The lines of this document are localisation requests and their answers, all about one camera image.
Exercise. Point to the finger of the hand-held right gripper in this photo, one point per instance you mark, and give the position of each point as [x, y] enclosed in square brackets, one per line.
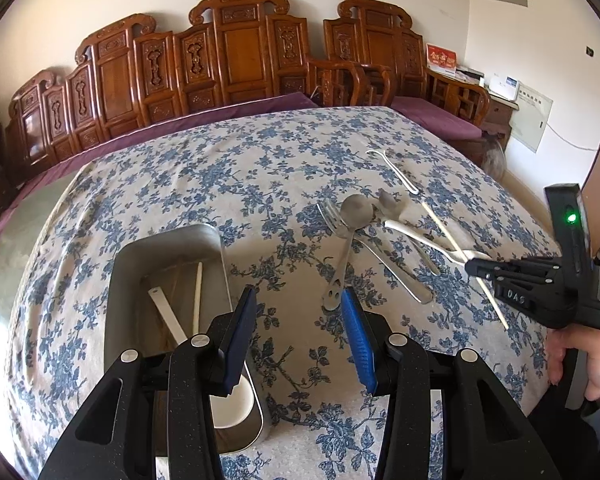
[515, 280]
[510, 265]

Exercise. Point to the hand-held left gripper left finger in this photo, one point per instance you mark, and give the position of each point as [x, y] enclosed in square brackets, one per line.
[237, 340]

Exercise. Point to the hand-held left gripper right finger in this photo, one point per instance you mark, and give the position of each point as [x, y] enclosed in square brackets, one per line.
[360, 345]

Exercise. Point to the white chopstick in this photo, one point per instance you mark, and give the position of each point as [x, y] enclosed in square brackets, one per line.
[445, 232]
[197, 295]

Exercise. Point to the white plastic spoon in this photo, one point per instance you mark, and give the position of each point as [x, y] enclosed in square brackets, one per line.
[167, 312]

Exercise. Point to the metal fork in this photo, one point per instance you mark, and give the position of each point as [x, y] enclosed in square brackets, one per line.
[417, 291]

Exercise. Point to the wooden chopstick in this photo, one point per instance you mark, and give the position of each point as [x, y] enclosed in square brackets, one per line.
[172, 290]

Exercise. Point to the rectangular metal tray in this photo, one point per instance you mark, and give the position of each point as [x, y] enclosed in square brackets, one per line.
[130, 270]

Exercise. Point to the metal spork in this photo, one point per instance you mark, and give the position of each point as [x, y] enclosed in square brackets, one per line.
[391, 202]

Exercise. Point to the purple armchair cushion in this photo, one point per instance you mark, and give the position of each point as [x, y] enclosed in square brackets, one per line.
[440, 117]

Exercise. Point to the blue floral tablecloth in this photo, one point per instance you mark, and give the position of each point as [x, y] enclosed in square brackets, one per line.
[230, 170]

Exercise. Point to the white flat box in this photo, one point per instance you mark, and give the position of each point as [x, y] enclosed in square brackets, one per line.
[471, 74]

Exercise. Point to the red gift box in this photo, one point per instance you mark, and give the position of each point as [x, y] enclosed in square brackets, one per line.
[441, 57]

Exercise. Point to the long purple sofa cushion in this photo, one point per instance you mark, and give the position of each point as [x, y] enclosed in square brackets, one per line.
[255, 106]

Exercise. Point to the carved wooden armchair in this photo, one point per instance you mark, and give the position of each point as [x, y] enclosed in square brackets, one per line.
[385, 50]

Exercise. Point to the carved wooden sofa bench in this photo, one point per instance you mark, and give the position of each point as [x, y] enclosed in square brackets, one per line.
[240, 55]

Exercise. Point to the white wall distribution box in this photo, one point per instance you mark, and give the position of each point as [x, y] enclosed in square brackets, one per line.
[530, 120]

